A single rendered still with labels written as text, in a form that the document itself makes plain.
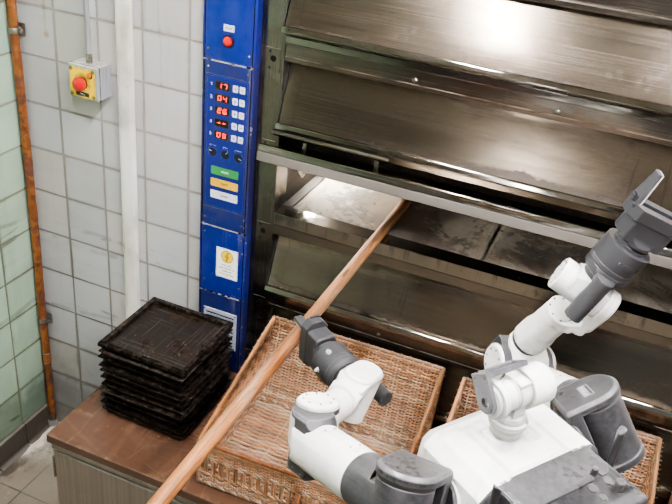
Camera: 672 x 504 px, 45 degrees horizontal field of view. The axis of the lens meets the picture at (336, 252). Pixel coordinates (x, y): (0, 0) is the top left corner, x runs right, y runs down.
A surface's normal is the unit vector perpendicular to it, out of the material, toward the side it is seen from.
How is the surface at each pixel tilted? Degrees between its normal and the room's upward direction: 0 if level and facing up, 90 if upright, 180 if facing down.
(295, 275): 70
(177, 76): 90
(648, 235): 97
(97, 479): 90
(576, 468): 0
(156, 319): 0
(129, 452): 0
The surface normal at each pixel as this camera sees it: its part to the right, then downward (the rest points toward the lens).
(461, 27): -0.33, 0.11
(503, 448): 0.10, -0.87
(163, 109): -0.38, 0.43
